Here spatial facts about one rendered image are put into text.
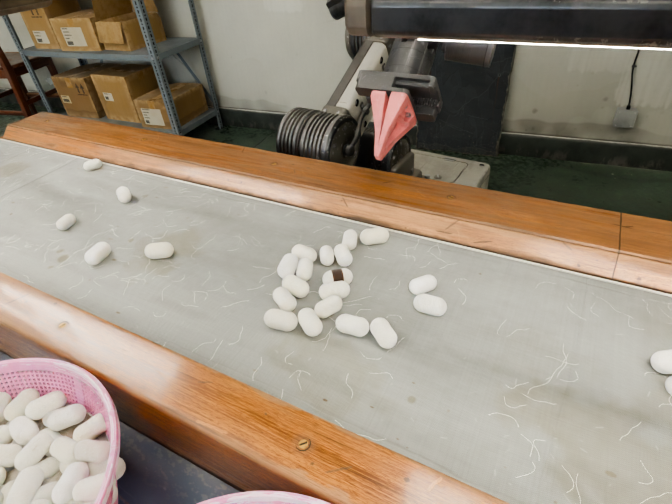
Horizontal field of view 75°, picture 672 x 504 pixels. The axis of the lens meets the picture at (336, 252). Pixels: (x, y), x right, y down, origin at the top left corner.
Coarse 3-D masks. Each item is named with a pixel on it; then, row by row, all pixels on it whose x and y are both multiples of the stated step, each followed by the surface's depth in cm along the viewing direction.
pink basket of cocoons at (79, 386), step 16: (0, 368) 42; (16, 368) 42; (32, 368) 42; (48, 368) 42; (64, 368) 42; (80, 368) 41; (0, 384) 43; (16, 384) 43; (32, 384) 43; (48, 384) 43; (64, 384) 42; (80, 384) 41; (96, 384) 39; (80, 400) 42; (96, 400) 40; (112, 400) 39; (112, 416) 37; (112, 432) 36; (112, 448) 34; (112, 464) 33; (112, 480) 33
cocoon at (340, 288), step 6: (330, 282) 50; (336, 282) 49; (342, 282) 49; (324, 288) 49; (330, 288) 49; (336, 288) 49; (342, 288) 49; (348, 288) 49; (324, 294) 49; (330, 294) 49; (336, 294) 49; (342, 294) 49; (348, 294) 50
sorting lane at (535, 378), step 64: (0, 192) 78; (64, 192) 76; (192, 192) 73; (0, 256) 62; (64, 256) 61; (128, 256) 60; (192, 256) 59; (256, 256) 58; (384, 256) 56; (448, 256) 55; (128, 320) 50; (192, 320) 49; (256, 320) 48; (448, 320) 46; (512, 320) 46; (576, 320) 45; (640, 320) 45; (256, 384) 42; (320, 384) 41; (384, 384) 41; (448, 384) 40; (512, 384) 40; (576, 384) 39; (640, 384) 39; (448, 448) 36; (512, 448) 35; (576, 448) 35; (640, 448) 34
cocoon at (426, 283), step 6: (426, 276) 49; (432, 276) 50; (414, 282) 49; (420, 282) 49; (426, 282) 49; (432, 282) 49; (414, 288) 49; (420, 288) 49; (426, 288) 49; (432, 288) 49
